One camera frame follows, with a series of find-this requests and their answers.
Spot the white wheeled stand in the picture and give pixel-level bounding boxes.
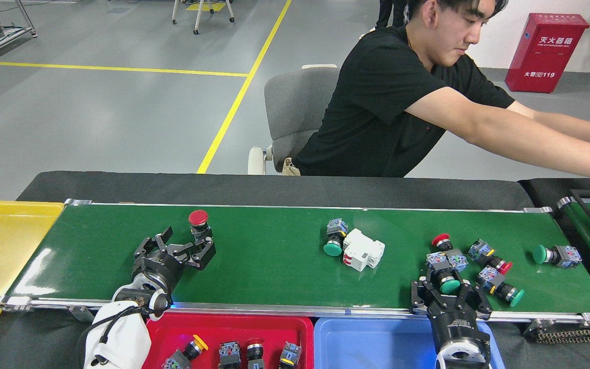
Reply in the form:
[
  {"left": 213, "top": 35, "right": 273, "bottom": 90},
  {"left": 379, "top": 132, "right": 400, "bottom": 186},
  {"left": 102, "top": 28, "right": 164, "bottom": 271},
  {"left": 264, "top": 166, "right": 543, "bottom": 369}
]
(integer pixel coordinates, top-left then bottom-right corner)
[{"left": 172, "top": 0, "right": 235, "bottom": 35}]

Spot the red plastic tray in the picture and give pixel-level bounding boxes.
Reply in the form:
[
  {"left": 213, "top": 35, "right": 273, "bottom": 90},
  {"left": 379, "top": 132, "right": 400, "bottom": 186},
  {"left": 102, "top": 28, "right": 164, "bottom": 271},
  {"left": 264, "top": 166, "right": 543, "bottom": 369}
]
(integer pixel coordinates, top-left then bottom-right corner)
[{"left": 141, "top": 313, "right": 315, "bottom": 369}]

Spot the grey office chair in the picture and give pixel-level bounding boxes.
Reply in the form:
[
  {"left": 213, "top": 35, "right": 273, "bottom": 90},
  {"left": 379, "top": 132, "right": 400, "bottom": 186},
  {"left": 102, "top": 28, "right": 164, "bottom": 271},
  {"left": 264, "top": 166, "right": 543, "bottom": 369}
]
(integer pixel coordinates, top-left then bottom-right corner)
[{"left": 247, "top": 64, "right": 341, "bottom": 176}]

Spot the red push button switch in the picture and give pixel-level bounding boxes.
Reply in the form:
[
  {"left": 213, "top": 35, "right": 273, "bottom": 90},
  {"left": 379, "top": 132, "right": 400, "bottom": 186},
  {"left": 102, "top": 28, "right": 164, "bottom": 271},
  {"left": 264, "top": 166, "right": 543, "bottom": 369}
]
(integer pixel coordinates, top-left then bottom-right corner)
[
  {"left": 217, "top": 340, "right": 242, "bottom": 369},
  {"left": 188, "top": 209, "right": 215, "bottom": 242},
  {"left": 431, "top": 233, "right": 469, "bottom": 271},
  {"left": 245, "top": 337, "right": 266, "bottom": 369},
  {"left": 467, "top": 238, "right": 514, "bottom": 276}
]

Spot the black drive chain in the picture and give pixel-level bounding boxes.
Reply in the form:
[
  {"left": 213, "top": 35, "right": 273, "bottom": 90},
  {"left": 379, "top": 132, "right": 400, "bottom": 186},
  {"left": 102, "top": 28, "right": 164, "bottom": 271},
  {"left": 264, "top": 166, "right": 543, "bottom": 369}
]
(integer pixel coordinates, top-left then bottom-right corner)
[{"left": 523, "top": 319, "right": 590, "bottom": 344}]

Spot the long green conveyor belt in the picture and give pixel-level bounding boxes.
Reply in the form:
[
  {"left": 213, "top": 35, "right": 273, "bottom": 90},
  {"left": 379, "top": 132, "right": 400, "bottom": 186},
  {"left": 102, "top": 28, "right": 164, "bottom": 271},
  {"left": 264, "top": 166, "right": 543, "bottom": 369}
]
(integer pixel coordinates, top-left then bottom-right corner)
[{"left": 0, "top": 198, "right": 590, "bottom": 329}]

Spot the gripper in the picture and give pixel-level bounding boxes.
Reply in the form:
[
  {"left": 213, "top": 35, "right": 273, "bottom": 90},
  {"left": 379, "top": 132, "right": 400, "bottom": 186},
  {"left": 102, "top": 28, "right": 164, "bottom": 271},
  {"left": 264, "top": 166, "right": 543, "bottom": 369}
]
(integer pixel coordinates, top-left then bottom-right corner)
[
  {"left": 410, "top": 276, "right": 494, "bottom": 355},
  {"left": 130, "top": 226, "right": 218, "bottom": 297}
]

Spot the red fire extinguisher cabinet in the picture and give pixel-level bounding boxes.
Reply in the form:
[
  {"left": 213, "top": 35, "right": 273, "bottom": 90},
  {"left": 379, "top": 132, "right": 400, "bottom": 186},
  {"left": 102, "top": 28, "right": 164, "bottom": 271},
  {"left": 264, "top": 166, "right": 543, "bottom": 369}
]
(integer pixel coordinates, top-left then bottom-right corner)
[{"left": 504, "top": 13, "right": 590, "bottom": 94}]

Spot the white circuit breaker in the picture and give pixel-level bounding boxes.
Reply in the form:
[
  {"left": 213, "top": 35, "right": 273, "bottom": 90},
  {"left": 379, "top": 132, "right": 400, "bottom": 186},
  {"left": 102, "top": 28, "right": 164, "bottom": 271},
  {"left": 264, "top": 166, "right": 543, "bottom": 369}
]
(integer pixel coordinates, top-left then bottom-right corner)
[{"left": 342, "top": 228, "right": 386, "bottom": 273}]

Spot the blue plastic tray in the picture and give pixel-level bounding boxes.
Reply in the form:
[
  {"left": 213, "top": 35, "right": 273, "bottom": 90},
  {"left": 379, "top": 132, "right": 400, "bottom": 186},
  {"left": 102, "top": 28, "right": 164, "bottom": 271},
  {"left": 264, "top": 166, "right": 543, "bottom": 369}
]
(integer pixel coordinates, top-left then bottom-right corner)
[{"left": 313, "top": 318, "right": 505, "bottom": 369}]

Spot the aluminium frame rack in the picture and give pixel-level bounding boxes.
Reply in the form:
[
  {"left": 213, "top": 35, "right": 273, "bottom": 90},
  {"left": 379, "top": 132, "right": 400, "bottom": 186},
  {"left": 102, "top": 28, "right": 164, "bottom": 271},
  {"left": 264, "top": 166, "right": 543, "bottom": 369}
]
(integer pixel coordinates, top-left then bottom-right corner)
[{"left": 0, "top": 0, "right": 38, "bottom": 67}]

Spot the person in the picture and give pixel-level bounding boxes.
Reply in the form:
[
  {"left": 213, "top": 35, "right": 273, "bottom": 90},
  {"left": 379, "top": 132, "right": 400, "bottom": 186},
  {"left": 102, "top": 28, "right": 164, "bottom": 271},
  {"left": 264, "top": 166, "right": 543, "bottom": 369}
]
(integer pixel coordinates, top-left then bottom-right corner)
[
  {"left": 291, "top": 0, "right": 590, "bottom": 188},
  {"left": 359, "top": 0, "right": 409, "bottom": 40}
]

